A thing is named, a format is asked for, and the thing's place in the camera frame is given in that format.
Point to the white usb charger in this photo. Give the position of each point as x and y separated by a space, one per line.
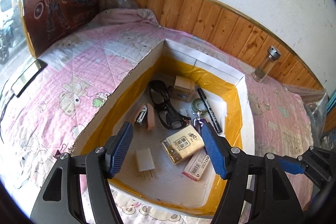
144 161

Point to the yellow tissue pack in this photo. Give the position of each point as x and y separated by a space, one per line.
182 144

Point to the white cardboard box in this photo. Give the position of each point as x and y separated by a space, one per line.
226 90

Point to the green tape roll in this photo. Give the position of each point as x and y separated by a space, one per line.
198 107

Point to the gold metal tin box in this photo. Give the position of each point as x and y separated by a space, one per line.
183 89

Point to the pink stapler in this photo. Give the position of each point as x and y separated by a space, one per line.
146 116

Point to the purple ultraman figure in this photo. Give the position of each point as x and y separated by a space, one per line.
199 121

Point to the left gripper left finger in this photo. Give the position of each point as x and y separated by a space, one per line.
116 149

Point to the robot toy box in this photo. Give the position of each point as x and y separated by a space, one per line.
47 21

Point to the black smartphone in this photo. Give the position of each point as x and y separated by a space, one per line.
27 76

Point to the staples box red white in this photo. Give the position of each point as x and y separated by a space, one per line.
197 165

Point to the glass bottle with metal lid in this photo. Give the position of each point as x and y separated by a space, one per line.
272 56

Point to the black binder clip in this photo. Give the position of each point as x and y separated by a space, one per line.
57 153

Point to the black marker pen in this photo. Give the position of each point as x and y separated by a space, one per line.
209 109

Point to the teal boards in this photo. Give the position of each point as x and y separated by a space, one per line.
331 102

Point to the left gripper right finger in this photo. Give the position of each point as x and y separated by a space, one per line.
215 149

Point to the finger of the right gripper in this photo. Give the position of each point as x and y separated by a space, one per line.
291 165

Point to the pink cartoon bear quilt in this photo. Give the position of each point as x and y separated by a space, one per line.
86 67

